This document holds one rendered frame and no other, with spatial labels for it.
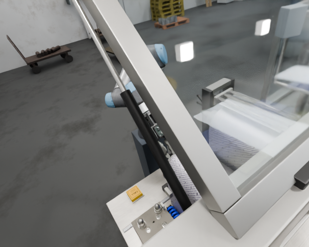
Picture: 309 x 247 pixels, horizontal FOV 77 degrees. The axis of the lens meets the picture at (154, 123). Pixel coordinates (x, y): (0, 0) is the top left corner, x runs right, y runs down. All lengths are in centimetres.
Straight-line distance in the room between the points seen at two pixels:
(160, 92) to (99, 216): 212
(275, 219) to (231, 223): 6
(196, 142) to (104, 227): 204
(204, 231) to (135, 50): 22
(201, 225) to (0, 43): 806
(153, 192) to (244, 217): 96
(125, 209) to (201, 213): 92
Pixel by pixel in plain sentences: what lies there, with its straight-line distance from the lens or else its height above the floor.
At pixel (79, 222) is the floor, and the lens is 236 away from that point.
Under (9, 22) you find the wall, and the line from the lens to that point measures 804.
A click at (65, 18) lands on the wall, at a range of 949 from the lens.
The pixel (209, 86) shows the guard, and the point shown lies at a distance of 27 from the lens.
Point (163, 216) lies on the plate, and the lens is 96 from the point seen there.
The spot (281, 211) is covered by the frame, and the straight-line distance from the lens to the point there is 28.
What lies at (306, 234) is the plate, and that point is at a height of 144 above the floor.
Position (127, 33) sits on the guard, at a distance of 26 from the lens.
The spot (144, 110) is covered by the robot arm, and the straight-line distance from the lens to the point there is 79.
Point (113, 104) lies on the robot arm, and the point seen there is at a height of 141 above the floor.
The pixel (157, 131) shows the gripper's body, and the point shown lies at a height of 139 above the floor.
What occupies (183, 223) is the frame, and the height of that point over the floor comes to 165.
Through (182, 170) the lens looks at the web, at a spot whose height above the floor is 131.
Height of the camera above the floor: 189
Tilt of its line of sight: 38 degrees down
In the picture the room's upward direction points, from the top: 11 degrees counter-clockwise
